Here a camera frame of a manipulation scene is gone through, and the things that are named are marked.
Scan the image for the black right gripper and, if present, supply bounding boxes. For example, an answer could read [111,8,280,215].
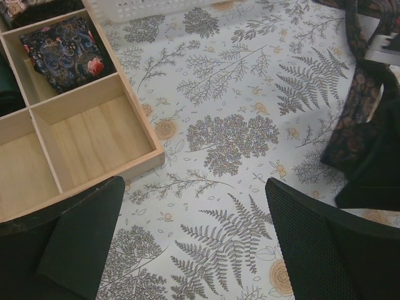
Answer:
[364,16,399,63]

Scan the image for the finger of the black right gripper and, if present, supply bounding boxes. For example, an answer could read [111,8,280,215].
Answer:
[335,99,399,210]

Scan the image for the rolled dark green tie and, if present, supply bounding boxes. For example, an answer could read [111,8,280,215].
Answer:
[0,54,26,116]

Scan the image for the rolled navy paisley rose tie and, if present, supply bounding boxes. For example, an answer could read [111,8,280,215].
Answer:
[19,16,114,94]

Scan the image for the rolled pink floral dark tie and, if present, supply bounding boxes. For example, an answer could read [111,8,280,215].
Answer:
[1,0,84,29]

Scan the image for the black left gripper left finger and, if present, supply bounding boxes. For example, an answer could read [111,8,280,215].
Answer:
[1,176,124,299]

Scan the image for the wooden compartment tray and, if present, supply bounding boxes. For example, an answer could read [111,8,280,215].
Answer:
[1,1,165,222]

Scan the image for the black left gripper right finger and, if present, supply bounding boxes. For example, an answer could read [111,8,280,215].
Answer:
[265,177,399,299]

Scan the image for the white plastic mesh basket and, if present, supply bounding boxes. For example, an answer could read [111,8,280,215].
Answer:
[89,0,222,24]

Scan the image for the brown paisley patterned tie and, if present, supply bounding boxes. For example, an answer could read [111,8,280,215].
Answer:
[320,1,399,177]

